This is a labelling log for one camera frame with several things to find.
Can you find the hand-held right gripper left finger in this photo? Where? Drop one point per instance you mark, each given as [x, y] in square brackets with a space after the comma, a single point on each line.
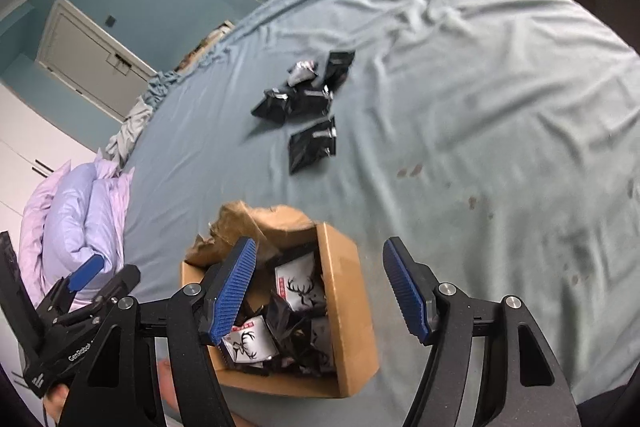
[230, 292]

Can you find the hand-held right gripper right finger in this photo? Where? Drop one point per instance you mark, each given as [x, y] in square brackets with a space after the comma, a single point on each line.
[406, 292]

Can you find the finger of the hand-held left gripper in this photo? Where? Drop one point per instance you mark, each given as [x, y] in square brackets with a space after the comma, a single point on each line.
[122, 279]
[85, 272]

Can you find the brown cardboard box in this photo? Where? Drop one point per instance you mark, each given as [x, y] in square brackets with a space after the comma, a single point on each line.
[350, 307]

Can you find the pile of black packets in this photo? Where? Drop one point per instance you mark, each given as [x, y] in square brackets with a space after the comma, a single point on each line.
[290, 322]

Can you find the black foil snack packet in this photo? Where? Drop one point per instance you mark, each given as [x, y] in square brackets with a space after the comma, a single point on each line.
[270, 104]
[310, 99]
[310, 147]
[340, 67]

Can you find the silver snack packet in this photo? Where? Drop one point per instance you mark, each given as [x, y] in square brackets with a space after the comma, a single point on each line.
[301, 72]

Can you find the person's left hand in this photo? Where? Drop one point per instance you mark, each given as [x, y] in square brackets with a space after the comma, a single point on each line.
[55, 402]

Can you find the purple duvet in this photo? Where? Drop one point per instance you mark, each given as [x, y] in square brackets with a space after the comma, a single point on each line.
[75, 217]

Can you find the crinkled clear plastic film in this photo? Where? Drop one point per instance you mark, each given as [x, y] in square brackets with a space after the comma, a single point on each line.
[235, 219]

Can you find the white wardrobe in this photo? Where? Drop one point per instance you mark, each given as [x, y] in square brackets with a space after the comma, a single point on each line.
[20, 157]

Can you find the crumpled grey cloth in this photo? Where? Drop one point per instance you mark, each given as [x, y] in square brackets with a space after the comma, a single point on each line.
[132, 122]

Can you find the bed with grey-blue sheet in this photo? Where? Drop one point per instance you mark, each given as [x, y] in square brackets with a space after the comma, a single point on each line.
[475, 107]

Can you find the white room door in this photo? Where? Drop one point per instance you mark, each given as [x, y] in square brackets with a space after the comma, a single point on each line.
[80, 52]

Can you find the brown patterned item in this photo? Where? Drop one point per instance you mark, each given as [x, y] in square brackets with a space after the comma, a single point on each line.
[200, 47]

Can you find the dark wall switch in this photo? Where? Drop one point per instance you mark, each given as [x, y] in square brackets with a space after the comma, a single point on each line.
[110, 21]

